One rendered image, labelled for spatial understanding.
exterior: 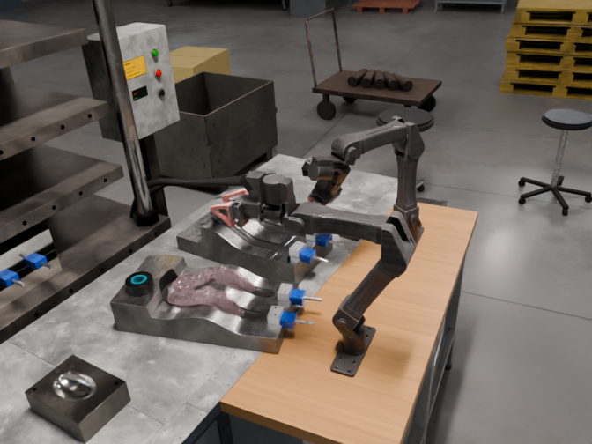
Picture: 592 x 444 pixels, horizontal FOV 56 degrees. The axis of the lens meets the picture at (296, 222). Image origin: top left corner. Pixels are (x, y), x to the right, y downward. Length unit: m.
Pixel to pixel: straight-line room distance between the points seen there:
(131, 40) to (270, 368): 1.35
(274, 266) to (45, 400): 0.76
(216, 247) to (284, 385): 0.62
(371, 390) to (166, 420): 0.52
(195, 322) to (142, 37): 1.18
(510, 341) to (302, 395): 1.62
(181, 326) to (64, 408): 0.38
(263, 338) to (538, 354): 1.65
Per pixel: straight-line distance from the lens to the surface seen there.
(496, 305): 3.14
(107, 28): 2.06
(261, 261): 1.85
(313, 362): 1.58
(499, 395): 2.68
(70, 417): 1.49
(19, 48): 1.98
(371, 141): 1.74
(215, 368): 1.59
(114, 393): 1.51
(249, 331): 1.60
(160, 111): 2.44
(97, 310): 1.89
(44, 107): 2.20
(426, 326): 1.71
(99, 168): 2.25
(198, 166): 4.07
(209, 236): 1.95
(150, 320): 1.70
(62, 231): 2.41
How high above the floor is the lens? 1.91
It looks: 31 degrees down
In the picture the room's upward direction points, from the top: 3 degrees counter-clockwise
